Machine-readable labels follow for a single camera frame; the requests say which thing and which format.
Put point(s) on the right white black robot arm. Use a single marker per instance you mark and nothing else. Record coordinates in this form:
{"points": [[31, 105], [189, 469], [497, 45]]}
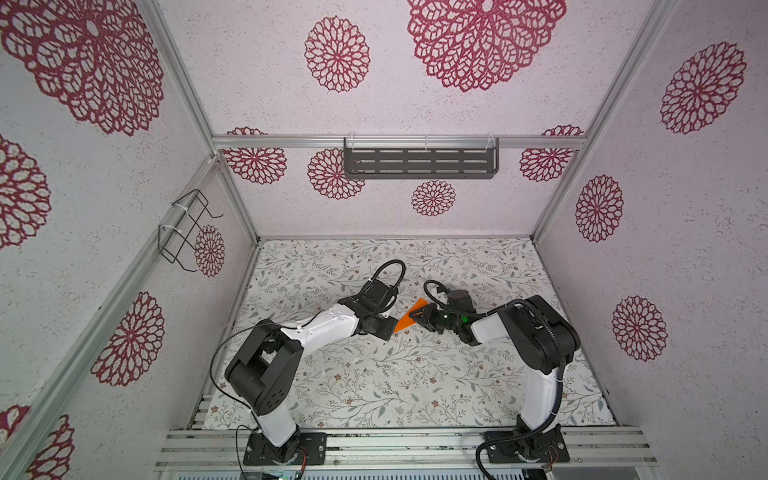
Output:
{"points": [[544, 340]]}

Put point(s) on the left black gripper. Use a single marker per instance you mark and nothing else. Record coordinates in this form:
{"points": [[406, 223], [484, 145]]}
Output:
{"points": [[386, 333]]}

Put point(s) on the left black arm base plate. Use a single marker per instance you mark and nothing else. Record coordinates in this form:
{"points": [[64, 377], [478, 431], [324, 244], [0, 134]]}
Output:
{"points": [[301, 449]]}

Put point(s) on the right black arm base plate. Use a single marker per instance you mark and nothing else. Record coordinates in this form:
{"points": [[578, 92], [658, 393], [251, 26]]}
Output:
{"points": [[548, 447]]}

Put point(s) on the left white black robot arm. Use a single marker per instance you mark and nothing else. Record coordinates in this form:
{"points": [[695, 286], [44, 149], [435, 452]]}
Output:
{"points": [[263, 370]]}

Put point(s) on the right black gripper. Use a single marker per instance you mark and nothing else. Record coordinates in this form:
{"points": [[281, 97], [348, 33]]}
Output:
{"points": [[429, 313]]}

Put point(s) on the black wire wall basket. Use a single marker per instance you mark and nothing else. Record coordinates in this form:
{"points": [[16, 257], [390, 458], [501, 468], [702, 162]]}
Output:
{"points": [[204, 241]]}

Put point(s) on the aluminium front rail frame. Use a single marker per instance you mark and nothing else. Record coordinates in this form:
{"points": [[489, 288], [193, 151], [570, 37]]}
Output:
{"points": [[401, 448]]}

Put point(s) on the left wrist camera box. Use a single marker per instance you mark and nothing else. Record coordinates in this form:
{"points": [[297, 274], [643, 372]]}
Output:
{"points": [[377, 296]]}

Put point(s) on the grey slotted wall shelf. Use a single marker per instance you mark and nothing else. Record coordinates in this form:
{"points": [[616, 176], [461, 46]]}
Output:
{"points": [[423, 163]]}

